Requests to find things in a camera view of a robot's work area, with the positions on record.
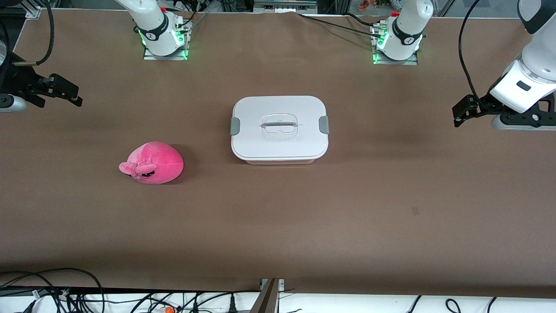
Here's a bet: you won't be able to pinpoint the large looped black cable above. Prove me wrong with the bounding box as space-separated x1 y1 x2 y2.
0 268 106 313

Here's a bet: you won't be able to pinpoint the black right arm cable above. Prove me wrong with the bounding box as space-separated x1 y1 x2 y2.
13 0 55 67

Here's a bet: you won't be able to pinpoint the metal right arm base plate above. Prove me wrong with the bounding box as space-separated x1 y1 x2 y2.
143 20 192 61

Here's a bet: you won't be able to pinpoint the pink plush toy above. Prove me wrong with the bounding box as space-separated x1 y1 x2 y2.
119 141 184 185

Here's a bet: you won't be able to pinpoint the aluminium frame rail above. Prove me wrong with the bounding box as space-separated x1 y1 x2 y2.
254 0 318 13

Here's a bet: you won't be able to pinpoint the white box lid grey clips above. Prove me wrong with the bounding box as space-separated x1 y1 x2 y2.
230 96 329 160

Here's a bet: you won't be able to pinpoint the pink translucent plastic box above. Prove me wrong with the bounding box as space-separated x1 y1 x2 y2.
243 156 318 166

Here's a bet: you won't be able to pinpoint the aluminium profile beam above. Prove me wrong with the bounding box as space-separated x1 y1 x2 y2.
250 278 285 313

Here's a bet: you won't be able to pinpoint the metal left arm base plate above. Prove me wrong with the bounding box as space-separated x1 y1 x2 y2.
371 24 420 66

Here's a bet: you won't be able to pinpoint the long black cable on table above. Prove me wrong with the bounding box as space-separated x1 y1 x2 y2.
298 13 377 39

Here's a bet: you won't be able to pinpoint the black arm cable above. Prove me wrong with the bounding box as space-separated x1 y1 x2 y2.
13 0 55 67
458 0 483 101

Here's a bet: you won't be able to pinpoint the short black cable on table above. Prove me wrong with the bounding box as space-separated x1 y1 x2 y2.
345 12 379 27

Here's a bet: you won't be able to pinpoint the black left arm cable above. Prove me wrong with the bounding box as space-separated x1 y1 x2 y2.
458 0 483 101

